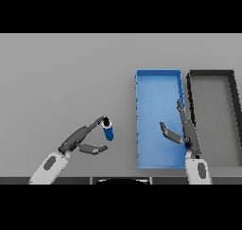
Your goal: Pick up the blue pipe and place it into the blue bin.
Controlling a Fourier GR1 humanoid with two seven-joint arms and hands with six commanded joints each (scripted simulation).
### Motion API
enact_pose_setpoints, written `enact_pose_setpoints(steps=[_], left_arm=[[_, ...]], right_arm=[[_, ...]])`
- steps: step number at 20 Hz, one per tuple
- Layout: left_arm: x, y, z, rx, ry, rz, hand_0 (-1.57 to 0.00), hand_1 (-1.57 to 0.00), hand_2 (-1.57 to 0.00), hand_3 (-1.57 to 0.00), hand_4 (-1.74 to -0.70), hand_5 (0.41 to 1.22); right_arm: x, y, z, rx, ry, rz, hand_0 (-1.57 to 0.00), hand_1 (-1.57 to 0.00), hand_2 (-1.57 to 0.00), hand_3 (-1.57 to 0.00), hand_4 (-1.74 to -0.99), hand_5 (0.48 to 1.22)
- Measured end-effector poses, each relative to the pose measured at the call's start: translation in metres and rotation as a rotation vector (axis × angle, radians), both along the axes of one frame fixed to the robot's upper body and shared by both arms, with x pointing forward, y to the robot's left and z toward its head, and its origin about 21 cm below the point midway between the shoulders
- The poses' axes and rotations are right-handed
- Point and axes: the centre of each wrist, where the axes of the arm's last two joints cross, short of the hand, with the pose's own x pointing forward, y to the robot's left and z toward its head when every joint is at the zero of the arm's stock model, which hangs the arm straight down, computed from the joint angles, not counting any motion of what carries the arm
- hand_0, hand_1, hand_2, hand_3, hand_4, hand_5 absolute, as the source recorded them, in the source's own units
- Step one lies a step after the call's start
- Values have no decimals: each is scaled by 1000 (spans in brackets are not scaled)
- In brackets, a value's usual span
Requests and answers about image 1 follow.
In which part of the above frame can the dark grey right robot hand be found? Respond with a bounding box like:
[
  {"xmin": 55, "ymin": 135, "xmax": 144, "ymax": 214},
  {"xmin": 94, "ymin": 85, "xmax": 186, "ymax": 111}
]
[{"xmin": 159, "ymin": 98, "xmax": 202, "ymax": 159}]

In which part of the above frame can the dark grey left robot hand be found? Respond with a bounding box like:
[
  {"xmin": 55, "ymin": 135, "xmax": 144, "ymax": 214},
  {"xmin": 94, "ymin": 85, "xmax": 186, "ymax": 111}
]
[{"xmin": 57, "ymin": 115, "xmax": 109, "ymax": 156}]

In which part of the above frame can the blue pipe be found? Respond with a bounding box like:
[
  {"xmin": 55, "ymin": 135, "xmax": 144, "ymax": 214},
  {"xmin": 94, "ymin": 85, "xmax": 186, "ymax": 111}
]
[{"xmin": 101, "ymin": 116, "xmax": 115, "ymax": 142}]

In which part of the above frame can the dark grey bin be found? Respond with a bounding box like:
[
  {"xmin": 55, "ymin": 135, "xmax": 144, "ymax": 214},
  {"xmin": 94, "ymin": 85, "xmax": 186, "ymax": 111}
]
[{"xmin": 186, "ymin": 69, "xmax": 242, "ymax": 168}]

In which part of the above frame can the blue bin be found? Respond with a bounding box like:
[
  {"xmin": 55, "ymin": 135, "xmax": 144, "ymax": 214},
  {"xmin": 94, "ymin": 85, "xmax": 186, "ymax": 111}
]
[{"xmin": 135, "ymin": 69, "xmax": 190, "ymax": 169}]

